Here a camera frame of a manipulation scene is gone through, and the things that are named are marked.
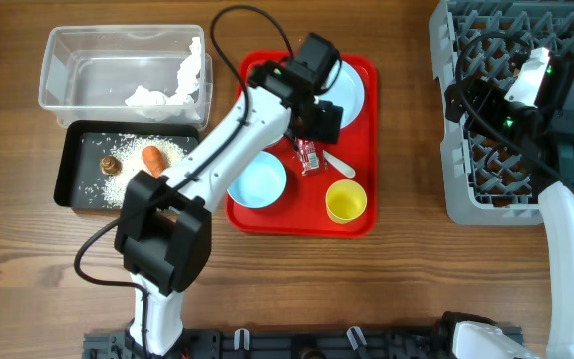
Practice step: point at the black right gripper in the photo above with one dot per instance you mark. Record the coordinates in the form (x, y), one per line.
(488, 96)

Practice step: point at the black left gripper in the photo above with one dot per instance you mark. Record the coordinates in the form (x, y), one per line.
(328, 128)

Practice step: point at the red snack wrapper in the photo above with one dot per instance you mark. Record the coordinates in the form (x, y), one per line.
(310, 156)

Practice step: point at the yellow cup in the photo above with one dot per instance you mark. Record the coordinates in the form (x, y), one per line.
(345, 201)

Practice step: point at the light blue bowl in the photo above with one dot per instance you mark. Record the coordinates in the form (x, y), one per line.
(261, 183)

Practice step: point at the orange carrot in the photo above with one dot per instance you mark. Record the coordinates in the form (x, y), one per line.
(154, 160)

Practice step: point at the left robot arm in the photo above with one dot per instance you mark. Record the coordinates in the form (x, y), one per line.
(164, 230)

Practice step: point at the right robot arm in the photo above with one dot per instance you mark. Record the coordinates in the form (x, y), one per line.
(535, 120)

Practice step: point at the grey dishwasher rack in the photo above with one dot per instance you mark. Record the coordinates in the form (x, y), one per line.
(483, 184)

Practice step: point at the black waste tray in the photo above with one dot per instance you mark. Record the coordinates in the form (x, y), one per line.
(79, 181)

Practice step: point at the light blue plate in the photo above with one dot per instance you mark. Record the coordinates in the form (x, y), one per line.
(346, 90)

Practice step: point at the white plastic spoon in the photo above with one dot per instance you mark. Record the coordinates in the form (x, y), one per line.
(339, 165)

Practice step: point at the red plastic tray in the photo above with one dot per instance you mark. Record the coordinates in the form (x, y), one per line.
(301, 209)

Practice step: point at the white rice pile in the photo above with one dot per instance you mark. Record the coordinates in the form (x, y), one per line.
(132, 155)

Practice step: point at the brown food scrap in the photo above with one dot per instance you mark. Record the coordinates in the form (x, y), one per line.
(110, 165)

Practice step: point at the clear plastic bin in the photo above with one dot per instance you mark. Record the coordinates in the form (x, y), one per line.
(127, 73)

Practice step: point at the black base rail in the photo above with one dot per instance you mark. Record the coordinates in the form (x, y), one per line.
(380, 344)

